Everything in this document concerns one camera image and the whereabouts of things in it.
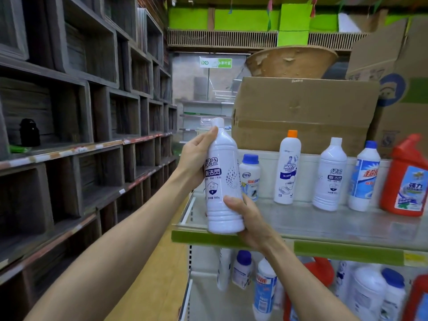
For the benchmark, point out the person's right hand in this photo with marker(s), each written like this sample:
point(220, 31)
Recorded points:
point(257, 230)

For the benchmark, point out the person's left hand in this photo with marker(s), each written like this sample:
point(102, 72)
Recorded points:
point(192, 160)

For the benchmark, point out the green-edged glass shelf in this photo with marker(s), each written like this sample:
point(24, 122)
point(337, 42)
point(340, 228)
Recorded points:
point(334, 227)

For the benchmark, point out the green-edged metal shelf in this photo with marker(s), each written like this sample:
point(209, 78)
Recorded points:
point(207, 307)

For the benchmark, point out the person's right forearm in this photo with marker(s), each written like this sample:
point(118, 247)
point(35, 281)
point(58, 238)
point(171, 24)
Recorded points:
point(301, 287)

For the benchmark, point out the person's left forearm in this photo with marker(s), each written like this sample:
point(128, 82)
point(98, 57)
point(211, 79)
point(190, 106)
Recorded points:
point(117, 250)

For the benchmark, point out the white empty shelving unit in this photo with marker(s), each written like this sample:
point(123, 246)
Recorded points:
point(200, 105)

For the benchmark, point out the white gondola shelving unit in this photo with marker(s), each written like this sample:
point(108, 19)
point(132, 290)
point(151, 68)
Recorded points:
point(307, 177)

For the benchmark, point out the green and white hanging sign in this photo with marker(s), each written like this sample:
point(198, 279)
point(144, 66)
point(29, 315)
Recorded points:
point(215, 62)

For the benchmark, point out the dark wooden cubby shelving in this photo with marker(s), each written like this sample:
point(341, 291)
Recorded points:
point(100, 113)

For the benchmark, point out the plain cardboard box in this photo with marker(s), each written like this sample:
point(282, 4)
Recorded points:
point(301, 106)

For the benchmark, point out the brown woven basket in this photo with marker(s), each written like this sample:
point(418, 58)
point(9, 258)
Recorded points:
point(291, 63)

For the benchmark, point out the yellow price tag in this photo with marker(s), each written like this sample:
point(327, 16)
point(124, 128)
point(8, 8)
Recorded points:
point(416, 259)

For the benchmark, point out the black object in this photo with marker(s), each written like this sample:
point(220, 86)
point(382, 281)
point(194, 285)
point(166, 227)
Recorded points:
point(29, 133)

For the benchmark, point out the green object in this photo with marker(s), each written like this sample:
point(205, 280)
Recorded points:
point(20, 149)

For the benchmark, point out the colourful bunting flags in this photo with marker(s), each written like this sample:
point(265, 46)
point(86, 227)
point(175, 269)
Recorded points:
point(269, 4)

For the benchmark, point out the cardboard box with green stripe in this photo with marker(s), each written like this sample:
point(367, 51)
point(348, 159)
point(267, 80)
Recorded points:
point(401, 123)

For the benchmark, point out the wooden slatted rail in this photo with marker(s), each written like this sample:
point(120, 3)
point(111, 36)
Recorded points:
point(334, 41)
point(220, 38)

